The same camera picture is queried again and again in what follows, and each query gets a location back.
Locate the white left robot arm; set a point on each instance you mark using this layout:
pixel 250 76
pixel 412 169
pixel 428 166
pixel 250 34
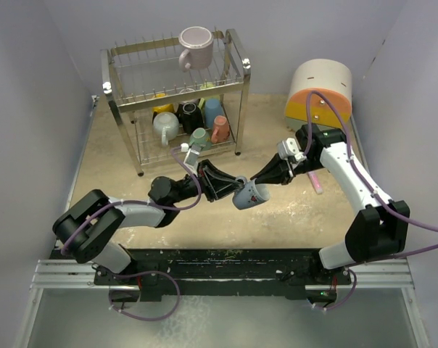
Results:
pixel 87 227

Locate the aluminium frame rail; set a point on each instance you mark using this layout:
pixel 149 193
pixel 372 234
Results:
pixel 64 274

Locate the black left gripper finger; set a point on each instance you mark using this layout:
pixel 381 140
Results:
pixel 216 190
pixel 207 170

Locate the pink marker pen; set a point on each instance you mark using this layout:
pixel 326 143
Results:
pixel 315 182

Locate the round cream drawer cabinet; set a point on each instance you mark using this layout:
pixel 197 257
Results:
pixel 331 78

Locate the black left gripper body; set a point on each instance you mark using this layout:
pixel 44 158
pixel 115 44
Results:
pixel 188 188

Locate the teal cup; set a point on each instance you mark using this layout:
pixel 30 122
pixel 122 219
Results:
pixel 202 138

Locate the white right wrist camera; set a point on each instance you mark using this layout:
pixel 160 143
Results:
pixel 288 150

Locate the lilac mug black handle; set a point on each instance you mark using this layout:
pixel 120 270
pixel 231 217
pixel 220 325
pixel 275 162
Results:
pixel 187 90

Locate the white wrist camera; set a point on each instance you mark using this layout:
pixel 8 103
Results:
pixel 288 150
pixel 192 153

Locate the yellow mug black handle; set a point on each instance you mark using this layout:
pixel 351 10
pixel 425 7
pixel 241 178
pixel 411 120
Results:
pixel 162 107

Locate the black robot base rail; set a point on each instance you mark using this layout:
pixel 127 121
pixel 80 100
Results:
pixel 290 273

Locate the grey mug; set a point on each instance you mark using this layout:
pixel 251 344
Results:
pixel 250 194

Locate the terracotta mug white inside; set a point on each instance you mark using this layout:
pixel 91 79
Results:
pixel 220 130

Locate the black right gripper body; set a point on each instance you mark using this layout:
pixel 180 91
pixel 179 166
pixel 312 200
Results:
pixel 307 165

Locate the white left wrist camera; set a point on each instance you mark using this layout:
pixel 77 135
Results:
pixel 192 153

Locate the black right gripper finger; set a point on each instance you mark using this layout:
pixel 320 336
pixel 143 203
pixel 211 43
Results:
pixel 275 178
pixel 275 164

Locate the black mug cream inside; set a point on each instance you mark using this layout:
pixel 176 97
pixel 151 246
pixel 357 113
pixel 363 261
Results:
pixel 190 117

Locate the blue cup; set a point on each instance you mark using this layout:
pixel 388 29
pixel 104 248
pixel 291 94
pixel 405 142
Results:
pixel 212 108

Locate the steel two-tier dish rack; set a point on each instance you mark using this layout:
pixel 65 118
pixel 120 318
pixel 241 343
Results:
pixel 133 73

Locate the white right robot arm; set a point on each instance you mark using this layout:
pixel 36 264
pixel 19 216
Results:
pixel 375 232

